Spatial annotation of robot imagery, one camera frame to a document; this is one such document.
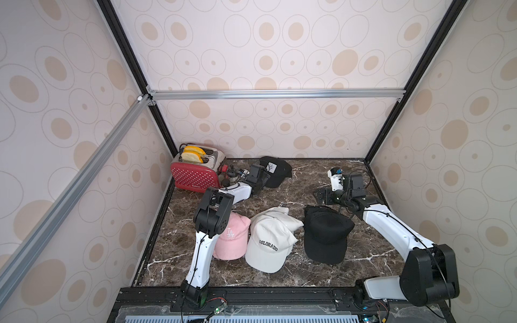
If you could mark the pink cap with logo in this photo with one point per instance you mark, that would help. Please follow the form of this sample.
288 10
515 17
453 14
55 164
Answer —
232 243

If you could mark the left aluminium frame bar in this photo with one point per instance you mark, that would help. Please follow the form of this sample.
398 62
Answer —
31 248

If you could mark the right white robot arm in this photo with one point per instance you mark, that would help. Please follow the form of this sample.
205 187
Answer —
429 274

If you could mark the black cap white patch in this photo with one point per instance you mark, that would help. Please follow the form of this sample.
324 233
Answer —
277 169

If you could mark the beige Colorado cap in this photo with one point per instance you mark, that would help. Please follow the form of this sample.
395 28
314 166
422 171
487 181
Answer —
269 245

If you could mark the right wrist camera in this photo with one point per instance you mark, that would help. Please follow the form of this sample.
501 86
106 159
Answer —
336 177

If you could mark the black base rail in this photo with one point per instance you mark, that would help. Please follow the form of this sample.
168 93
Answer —
269 304

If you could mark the yellow toast slices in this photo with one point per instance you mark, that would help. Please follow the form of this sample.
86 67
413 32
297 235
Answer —
193 154

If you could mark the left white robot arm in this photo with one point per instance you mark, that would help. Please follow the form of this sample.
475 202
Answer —
211 220

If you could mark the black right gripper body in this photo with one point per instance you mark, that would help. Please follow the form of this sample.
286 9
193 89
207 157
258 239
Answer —
323 194

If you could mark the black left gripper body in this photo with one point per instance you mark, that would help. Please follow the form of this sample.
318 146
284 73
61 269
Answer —
259 184

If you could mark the red polka dot toaster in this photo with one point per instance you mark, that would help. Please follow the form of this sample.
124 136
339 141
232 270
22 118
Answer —
198 177

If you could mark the horizontal aluminium frame bar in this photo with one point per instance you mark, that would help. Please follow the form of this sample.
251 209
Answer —
278 94

